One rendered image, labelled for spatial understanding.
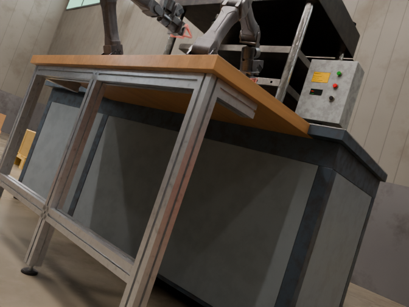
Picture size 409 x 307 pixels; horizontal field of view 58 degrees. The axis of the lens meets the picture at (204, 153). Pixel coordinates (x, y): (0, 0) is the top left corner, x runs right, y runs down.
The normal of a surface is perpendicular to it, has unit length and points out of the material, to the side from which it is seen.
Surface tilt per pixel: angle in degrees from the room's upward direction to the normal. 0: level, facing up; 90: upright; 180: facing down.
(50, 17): 90
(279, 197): 90
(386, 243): 90
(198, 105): 90
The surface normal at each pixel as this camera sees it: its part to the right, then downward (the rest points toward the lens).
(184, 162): 0.69, 0.18
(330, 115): -0.58, -0.26
